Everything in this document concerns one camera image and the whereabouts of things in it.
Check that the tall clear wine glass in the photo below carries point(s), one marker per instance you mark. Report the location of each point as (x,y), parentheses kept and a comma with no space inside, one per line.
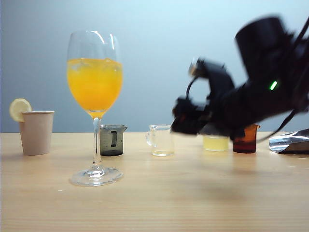
(95,91)

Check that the clear cup with pale juice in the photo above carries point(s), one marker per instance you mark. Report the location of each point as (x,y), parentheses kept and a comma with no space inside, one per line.
(216,145)

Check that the smoky grey measuring cup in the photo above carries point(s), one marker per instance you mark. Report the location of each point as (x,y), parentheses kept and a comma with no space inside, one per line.
(113,149)

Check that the shiny metal scoop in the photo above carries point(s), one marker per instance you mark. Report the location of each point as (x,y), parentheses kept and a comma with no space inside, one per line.
(285,142)

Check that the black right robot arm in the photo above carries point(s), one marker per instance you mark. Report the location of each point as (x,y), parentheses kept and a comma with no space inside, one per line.
(265,60)

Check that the clear cup for orange juice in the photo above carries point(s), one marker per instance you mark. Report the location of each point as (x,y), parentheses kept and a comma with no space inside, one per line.
(161,142)

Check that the beige paper cup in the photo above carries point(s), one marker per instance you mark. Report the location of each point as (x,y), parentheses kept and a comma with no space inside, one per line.
(36,135)

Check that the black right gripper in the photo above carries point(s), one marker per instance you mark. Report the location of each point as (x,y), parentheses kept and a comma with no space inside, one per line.
(224,113)

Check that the yellow lemon slice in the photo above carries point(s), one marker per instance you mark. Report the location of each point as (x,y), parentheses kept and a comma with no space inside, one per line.
(18,108)

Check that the amber brown measuring cup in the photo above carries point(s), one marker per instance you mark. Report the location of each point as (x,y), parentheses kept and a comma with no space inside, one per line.
(243,146)

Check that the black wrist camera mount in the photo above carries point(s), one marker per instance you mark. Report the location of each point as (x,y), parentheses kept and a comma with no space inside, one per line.
(217,75)

